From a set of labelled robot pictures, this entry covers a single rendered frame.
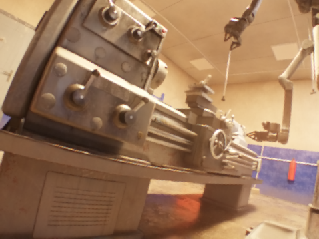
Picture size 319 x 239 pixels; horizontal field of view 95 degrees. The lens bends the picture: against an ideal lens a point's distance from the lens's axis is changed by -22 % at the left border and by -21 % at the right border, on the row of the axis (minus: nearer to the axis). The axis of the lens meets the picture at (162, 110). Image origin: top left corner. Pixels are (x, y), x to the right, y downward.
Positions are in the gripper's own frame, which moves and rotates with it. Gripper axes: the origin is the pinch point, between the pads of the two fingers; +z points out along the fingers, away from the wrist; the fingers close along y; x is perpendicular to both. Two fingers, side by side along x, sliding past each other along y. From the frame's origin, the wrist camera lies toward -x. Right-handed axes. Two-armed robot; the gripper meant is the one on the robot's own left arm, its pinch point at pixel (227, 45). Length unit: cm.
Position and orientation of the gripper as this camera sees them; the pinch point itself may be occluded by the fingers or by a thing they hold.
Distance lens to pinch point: 123.1
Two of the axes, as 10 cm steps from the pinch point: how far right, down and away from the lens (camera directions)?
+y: -6.3, -3.3, -7.0
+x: 5.1, 5.1, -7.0
